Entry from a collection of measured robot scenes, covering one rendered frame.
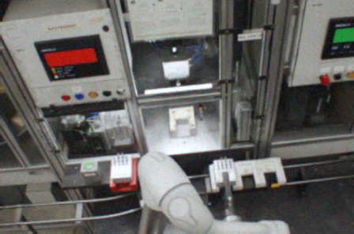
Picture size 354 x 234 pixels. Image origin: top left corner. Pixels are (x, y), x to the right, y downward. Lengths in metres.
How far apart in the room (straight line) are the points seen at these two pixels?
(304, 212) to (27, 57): 1.54
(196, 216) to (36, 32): 0.86
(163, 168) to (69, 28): 0.60
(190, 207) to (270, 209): 0.99
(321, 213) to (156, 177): 1.13
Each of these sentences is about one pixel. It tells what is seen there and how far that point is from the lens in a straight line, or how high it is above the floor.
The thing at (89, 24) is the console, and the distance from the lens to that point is 1.46.
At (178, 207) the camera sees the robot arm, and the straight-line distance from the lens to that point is 1.23.
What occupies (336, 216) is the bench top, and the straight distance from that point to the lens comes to 2.22.
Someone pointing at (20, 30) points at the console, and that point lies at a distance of 1.53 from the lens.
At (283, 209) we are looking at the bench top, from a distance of 2.18.
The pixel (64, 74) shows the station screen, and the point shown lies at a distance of 1.61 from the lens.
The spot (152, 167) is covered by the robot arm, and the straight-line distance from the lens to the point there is 1.34.
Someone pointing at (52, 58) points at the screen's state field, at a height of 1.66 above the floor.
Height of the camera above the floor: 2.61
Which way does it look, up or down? 48 degrees down
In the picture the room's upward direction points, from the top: 8 degrees counter-clockwise
